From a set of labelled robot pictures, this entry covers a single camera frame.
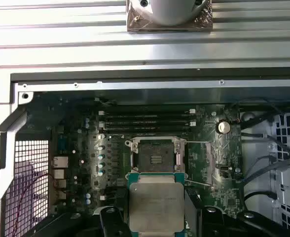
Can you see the small round capacitor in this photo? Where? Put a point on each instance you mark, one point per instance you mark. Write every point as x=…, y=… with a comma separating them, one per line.
x=100, y=172
x=100, y=147
x=87, y=202
x=100, y=165
x=101, y=156
x=87, y=196

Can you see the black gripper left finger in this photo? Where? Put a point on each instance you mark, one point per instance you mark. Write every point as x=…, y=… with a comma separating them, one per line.
x=110, y=222

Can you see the black RAM slot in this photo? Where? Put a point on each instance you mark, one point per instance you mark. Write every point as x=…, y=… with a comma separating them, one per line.
x=135, y=129
x=135, y=118

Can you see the brown square base plate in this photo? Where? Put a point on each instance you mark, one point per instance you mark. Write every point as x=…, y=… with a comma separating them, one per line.
x=140, y=26

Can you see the silver green CPU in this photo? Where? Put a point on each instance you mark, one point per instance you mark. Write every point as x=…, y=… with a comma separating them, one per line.
x=157, y=207

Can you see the green motherboard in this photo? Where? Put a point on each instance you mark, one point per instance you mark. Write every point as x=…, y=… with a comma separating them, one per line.
x=201, y=116

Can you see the black silver PC case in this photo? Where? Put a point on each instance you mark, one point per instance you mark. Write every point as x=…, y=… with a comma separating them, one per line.
x=145, y=85

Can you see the metal CPU locking lever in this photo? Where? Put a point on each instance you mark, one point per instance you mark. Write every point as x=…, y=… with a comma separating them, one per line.
x=199, y=183

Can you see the silver rear port block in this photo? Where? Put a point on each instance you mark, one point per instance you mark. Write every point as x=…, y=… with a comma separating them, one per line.
x=60, y=174
x=60, y=161
x=60, y=190

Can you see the CPU socket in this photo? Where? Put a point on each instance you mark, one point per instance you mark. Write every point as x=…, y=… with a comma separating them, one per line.
x=157, y=158

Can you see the round coin cell battery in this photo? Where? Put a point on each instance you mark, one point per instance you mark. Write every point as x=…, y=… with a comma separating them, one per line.
x=224, y=127

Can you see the blue rear port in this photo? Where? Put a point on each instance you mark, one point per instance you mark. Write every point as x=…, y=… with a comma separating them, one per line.
x=62, y=144

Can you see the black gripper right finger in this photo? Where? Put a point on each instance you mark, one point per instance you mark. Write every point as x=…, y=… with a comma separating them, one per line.
x=214, y=222

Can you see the RAM slot with white latches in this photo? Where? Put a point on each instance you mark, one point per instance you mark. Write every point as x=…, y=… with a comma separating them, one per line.
x=135, y=123
x=135, y=113

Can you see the silver perforated drive cage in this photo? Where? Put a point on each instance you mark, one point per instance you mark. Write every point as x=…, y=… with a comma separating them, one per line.
x=289, y=182

